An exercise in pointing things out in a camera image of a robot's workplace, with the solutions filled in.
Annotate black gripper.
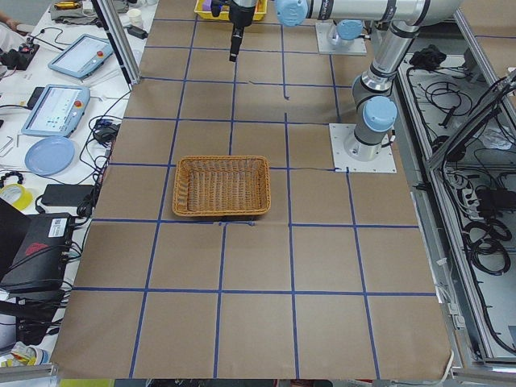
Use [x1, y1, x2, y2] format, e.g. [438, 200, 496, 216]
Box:
[229, 0, 255, 62]

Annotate white paper cup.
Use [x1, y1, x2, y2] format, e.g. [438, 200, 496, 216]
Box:
[127, 8, 144, 29]

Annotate light blue plate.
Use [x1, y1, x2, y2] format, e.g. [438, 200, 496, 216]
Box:
[24, 136, 75, 177]

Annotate teach pendant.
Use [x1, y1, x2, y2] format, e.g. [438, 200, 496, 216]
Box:
[21, 85, 90, 137]
[48, 34, 114, 79]

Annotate black bead bracelet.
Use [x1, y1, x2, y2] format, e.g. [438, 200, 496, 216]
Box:
[0, 170, 24, 189]

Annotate lower teach pendant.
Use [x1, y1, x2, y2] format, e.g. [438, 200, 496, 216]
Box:
[21, 85, 90, 137]

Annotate upper teach pendant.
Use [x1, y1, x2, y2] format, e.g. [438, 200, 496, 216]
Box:
[48, 34, 114, 79]

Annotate black computer box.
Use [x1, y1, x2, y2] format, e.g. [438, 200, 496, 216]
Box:
[1, 200, 73, 293]

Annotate black cloth bundle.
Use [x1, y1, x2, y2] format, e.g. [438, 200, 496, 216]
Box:
[409, 44, 447, 71]

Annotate black power adapter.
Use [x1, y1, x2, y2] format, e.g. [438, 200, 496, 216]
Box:
[40, 184, 94, 206]

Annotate spare yellow tape roll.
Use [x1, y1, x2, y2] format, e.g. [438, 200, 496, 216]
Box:
[1, 184, 33, 210]

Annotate aluminium frame post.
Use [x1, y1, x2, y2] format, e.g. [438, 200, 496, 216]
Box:
[92, 0, 140, 85]

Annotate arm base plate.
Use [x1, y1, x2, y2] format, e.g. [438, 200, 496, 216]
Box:
[315, 19, 367, 56]
[329, 123, 397, 173]

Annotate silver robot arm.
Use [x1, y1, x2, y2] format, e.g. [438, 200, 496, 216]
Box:
[299, 0, 461, 161]
[210, 1, 364, 62]

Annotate yellow plastic basket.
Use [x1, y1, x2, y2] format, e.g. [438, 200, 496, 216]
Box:
[194, 0, 268, 23]

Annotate purple foam block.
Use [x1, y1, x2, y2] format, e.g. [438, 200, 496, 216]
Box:
[202, 0, 211, 12]

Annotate brown wicker basket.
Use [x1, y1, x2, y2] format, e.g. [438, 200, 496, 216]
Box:
[172, 156, 272, 217]

